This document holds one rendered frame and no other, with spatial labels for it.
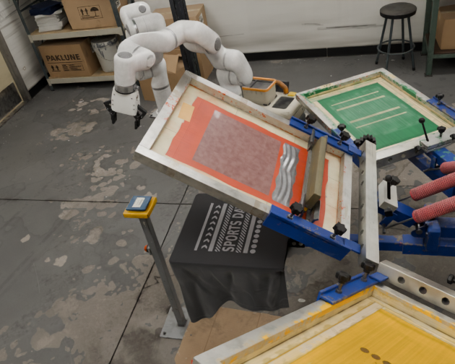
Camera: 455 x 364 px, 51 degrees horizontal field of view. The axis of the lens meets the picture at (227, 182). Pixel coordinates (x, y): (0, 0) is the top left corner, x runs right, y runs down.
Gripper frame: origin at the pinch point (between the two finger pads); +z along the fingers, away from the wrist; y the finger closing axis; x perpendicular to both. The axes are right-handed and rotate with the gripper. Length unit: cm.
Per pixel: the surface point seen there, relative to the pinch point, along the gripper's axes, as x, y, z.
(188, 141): 8.8, -27.3, -5.0
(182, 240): 10, -29, 47
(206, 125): -5.1, -30.6, -4.1
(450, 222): 0, -129, 10
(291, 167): -3, -66, 5
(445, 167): -28, -128, 5
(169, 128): 6.7, -19.5, -7.1
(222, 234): 5, -45, 42
